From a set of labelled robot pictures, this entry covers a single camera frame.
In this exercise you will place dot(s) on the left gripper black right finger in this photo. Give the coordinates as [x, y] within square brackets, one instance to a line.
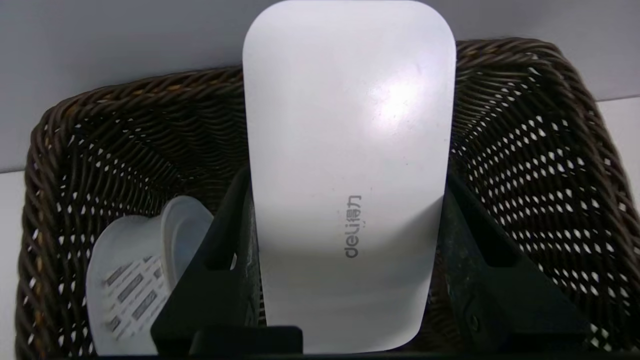
[500, 300]

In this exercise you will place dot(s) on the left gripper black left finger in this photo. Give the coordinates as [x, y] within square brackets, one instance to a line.
[220, 290]

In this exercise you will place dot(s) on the white round container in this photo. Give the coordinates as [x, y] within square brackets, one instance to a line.
[130, 280]

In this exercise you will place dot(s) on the white rounded plastic case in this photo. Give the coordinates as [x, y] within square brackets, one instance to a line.
[345, 150]

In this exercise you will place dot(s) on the dark brown wicker basket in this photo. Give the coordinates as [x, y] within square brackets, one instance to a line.
[525, 150]

